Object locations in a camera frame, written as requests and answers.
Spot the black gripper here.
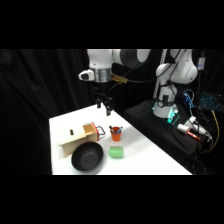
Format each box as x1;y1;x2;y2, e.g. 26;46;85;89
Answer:
92;81;113;117

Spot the light wooden drawer cabinet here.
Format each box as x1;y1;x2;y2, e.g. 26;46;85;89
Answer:
58;124;98;158

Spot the orange cup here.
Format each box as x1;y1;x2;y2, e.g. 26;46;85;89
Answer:
110;126;123;143

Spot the black robot stand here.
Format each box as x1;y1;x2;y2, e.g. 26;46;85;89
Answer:
122;97;204;160

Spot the green sponge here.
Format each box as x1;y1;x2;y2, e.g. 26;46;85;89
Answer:
108;145;126;160

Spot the black bowl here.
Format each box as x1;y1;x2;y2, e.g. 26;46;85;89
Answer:
70;141;105;174

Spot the small green lit device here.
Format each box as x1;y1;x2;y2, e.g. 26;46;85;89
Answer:
167;107;180;125

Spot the white cylinder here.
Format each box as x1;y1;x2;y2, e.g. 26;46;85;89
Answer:
176;123;190;134

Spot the red marker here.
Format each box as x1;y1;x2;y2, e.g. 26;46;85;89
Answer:
186;130;202;142

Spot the blue lit keyboard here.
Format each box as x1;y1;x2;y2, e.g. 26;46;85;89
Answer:
199;92;222;110

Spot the tan wrist camera box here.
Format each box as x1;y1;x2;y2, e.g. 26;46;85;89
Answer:
111;74;130;85

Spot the black camera cable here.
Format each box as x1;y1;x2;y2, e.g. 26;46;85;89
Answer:
116;49;183;90

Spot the blue cable bundle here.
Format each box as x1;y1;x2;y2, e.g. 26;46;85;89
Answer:
182;89;196;109

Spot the grey box on black post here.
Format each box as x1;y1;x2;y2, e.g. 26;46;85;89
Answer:
197;56;206;71

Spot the yellow cable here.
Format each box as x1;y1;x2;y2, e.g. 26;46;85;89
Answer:
205;109;221;154

